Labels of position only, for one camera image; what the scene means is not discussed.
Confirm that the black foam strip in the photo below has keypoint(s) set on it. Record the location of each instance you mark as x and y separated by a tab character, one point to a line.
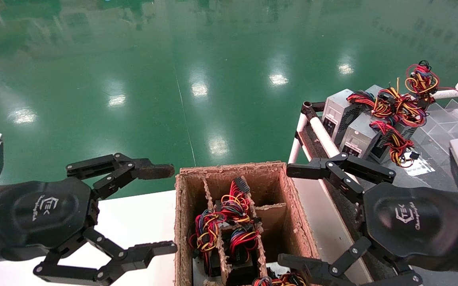
314	150

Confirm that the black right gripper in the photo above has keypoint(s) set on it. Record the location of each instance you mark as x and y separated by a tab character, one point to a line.
408	222

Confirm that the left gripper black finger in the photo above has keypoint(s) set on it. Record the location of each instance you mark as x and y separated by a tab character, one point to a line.
153	171

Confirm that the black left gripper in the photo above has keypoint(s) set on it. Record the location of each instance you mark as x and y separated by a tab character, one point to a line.
38	214

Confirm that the brown divided cardboard box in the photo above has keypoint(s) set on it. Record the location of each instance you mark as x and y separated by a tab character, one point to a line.
268	178

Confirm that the clear acrylic divider tray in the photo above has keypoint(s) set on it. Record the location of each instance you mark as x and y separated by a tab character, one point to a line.
451	123

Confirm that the white pipe rack frame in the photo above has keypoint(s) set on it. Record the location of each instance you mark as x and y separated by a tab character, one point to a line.
324	137

